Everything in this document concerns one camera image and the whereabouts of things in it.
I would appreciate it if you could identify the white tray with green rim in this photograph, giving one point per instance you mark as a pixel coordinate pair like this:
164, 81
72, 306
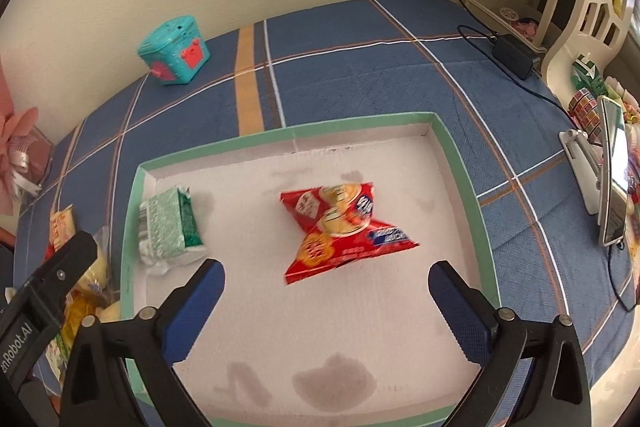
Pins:
360, 345

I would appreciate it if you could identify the smartphone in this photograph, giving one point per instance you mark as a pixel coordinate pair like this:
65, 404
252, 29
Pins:
614, 172

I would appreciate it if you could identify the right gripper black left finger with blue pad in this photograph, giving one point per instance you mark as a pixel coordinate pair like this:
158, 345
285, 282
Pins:
97, 391

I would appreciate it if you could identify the teal toy box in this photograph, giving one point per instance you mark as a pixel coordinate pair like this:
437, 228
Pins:
175, 51

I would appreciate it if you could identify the green white box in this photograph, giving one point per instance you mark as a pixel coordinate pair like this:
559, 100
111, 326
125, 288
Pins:
586, 75

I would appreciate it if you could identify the orange cream snack pack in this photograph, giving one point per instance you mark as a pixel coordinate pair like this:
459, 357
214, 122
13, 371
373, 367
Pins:
62, 227

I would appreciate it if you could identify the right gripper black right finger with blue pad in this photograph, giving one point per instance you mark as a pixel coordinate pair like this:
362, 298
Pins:
556, 389

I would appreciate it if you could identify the colourful cube toy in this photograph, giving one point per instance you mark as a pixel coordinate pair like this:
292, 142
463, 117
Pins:
583, 108

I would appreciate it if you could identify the red cracker snack bag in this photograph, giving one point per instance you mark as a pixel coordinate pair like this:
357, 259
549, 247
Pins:
339, 228

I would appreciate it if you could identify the pink flower bouquet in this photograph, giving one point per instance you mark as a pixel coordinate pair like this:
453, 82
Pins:
25, 152

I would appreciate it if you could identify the blue plaid bed cover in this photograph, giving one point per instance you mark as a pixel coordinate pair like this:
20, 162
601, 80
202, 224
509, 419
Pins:
360, 58

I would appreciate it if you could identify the white phone stand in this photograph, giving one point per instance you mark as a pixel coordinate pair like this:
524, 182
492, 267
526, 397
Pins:
586, 167

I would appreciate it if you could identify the black power adapter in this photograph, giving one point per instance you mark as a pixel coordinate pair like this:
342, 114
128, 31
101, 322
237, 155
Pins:
518, 58

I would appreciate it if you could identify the green white snack pack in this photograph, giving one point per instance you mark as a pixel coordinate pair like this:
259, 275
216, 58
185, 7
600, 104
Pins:
168, 235

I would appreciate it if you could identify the yellow snack bag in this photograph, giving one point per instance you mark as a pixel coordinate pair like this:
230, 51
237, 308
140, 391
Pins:
78, 304

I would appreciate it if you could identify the pale yellow bun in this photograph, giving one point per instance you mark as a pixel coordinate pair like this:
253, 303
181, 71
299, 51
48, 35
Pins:
111, 313

